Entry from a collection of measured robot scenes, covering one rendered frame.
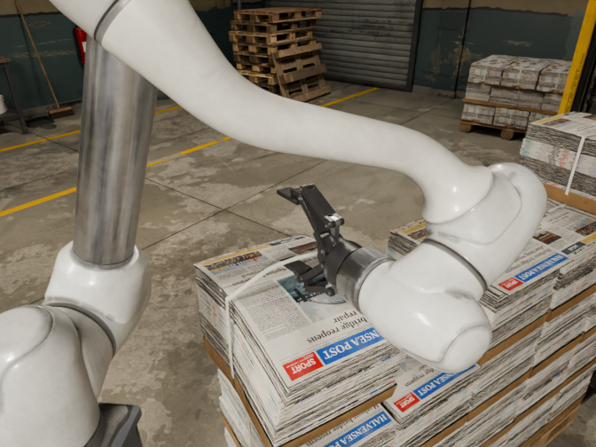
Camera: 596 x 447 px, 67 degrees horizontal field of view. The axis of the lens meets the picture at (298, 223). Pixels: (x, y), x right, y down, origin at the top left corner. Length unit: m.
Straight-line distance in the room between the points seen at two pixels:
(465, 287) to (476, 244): 0.06
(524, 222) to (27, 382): 0.69
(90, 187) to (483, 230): 0.56
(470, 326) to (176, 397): 1.89
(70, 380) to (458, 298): 0.55
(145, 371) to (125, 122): 1.88
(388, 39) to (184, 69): 7.99
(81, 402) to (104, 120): 0.42
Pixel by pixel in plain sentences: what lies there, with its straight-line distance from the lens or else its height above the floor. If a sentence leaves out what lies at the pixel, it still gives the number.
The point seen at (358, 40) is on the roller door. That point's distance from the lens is 8.71.
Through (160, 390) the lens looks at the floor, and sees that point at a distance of 2.35.
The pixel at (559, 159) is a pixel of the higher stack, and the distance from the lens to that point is 1.68.
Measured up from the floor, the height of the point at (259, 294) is 1.19.
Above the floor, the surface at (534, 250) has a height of 1.07.
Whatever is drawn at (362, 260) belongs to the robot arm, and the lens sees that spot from 0.63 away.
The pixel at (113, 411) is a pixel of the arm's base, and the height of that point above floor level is 1.02.
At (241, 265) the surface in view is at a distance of 0.95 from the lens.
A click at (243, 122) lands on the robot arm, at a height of 1.58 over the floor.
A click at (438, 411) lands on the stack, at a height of 0.74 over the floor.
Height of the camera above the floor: 1.71
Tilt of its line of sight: 29 degrees down
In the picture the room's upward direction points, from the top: straight up
